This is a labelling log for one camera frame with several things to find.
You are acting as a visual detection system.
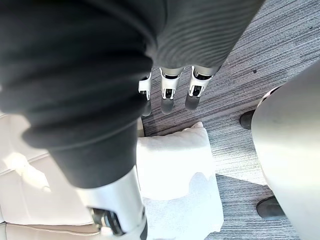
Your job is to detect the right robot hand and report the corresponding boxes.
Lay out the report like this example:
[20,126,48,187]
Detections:
[0,0,266,240]

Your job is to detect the cream leather sofa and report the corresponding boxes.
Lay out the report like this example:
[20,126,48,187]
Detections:
[0,112,145,240]

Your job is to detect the white square cushion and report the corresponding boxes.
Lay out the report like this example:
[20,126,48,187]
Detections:
[135,121,225,240]

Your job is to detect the dark robot foot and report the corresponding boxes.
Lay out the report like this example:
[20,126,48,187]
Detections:
[239,109,257,130]
[255,196,287,221]

